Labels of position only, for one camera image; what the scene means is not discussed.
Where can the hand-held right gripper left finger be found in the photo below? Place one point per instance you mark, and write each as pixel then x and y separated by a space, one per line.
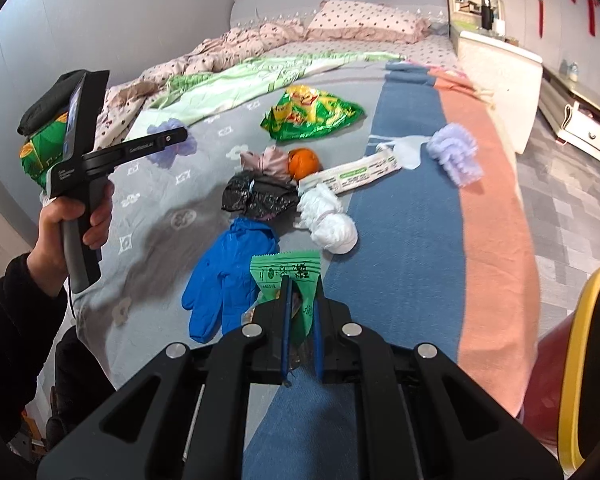
pixel 286 330

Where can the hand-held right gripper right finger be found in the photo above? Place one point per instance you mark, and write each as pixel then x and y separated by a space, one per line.
pixel 318 335

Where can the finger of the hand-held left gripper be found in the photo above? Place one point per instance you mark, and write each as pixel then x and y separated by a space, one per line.
pixel 150 146

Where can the small green snack wrapper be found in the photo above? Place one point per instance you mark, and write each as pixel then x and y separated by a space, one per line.
pixel 285 272

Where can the red bin with yellow rim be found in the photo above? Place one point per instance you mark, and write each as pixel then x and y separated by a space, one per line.
pixel 580 360

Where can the person's left forearm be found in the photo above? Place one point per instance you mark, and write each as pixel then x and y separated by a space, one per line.
pixel 15 335

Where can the person's left hand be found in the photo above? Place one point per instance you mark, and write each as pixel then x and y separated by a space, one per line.
pixel 50 240

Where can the purple chenille duster head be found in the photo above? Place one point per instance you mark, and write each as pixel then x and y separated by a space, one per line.
pixel 172 135
pixel 455 152

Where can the grey patterned bed cover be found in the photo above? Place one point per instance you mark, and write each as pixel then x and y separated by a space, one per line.
pixel 155 220

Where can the blue rubber glove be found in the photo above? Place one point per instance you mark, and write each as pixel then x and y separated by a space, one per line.
pixel 225 275

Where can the pink dotted quilt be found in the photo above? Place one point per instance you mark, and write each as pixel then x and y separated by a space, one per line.
pixel 205 55

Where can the crumpled white cloth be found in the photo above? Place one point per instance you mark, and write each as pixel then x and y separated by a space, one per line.
pixel 330 225

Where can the green floral blanket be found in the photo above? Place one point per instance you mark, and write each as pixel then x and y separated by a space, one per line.
pixel 240 77

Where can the blue and pink deer blanket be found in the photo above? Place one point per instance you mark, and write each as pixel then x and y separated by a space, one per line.
pixel 405 260

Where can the crumpled pink cloth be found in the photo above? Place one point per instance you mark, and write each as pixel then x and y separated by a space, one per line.
pixel 265 162

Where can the crumpled black plastic bag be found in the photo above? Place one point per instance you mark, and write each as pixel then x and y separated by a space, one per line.
pixel 260 195

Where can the orange fruit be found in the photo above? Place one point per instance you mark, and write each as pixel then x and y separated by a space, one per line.
pixel 304 162

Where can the large green snack bag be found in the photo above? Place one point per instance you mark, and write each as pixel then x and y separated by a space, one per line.
pixel 310 112

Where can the long white green-label packet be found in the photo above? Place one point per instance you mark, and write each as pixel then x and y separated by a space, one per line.
pixel 355 172

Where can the person's dark pants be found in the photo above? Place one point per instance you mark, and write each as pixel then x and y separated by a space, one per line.
pixel 80 385

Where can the pink dotted pillow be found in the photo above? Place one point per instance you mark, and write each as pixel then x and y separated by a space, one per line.
pixel 365 20

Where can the pale dotted bed sheet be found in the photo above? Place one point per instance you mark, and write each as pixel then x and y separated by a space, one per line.
pixel 420 50

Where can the pink floral cloth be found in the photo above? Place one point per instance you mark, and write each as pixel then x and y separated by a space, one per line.
pixel 440 69

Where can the white bedside cabinet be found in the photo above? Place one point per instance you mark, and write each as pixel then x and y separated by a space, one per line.
pixel 500 80

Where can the white coffee table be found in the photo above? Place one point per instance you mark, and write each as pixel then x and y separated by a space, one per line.
pixel 590 120

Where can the cream desktop organizer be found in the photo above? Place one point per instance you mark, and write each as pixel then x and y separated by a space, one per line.
pixel 472 5

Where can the black bottle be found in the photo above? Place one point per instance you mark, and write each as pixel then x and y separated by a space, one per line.
pixel 488 12

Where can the pale jars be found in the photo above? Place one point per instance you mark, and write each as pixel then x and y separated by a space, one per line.
pixel 570 71

